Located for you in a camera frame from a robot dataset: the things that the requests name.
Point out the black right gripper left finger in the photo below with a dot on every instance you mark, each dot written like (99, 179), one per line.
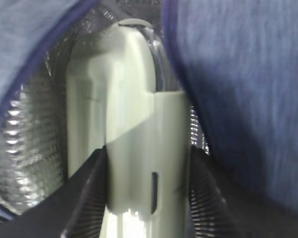
(75, 210)

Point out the dark navy lunch bag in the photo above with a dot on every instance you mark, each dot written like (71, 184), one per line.
(235, 60)

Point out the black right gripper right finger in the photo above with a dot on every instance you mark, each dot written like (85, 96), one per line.
(221, 209)

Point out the glass container with green lid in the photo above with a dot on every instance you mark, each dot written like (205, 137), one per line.
(122, 97)

